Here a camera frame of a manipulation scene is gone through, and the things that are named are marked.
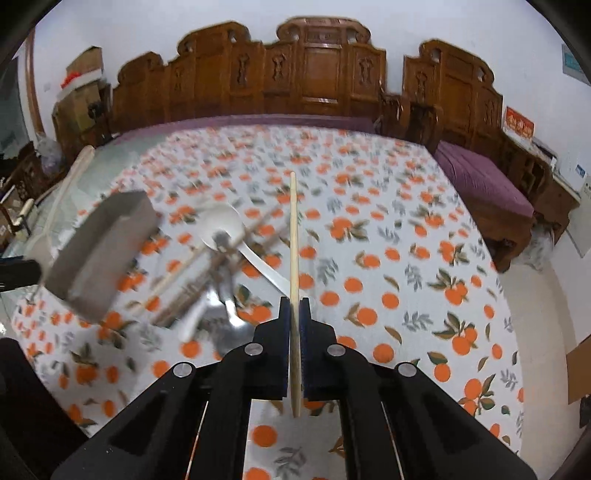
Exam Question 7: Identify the light wooden chopstick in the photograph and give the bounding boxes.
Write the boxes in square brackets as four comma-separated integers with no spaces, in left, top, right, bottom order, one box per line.
[132,207,283,313]
[290,171,303,418]

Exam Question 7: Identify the large white plastic ladle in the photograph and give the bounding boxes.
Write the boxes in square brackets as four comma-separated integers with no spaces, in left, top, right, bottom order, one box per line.
[200,204,290,296]

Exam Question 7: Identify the grey metal utensil tray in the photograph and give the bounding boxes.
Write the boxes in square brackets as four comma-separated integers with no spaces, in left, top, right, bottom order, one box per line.
[45,191,159,323]

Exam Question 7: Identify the stainless steel spoon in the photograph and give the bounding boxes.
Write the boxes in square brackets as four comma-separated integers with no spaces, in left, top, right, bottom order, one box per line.
[178,282,254,357]

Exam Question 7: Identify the dark brown chopstick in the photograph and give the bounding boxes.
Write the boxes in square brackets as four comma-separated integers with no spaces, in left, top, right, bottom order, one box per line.
[151,247,263,328]

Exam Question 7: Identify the orange print tablecloth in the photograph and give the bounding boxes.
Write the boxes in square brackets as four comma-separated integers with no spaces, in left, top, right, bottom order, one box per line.
[11,125,528,479]

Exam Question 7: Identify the purple seat cushion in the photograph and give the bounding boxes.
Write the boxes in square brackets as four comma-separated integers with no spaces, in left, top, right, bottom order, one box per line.
[434,141,534,217]

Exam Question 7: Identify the carved wooden armchair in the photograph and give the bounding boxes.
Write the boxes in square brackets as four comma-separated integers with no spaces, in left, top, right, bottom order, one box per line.
[375,39,504,160]

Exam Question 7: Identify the carved wooden sofa bench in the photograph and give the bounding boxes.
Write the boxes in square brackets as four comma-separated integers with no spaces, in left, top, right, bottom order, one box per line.
[111,17,387,133]

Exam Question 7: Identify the stacked cardboard boxes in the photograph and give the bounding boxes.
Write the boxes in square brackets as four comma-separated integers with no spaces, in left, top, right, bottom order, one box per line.
[52,46,111,161]

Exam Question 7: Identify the red sign on wall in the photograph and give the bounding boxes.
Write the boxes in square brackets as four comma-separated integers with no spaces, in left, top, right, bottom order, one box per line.
[504,106,535,140]

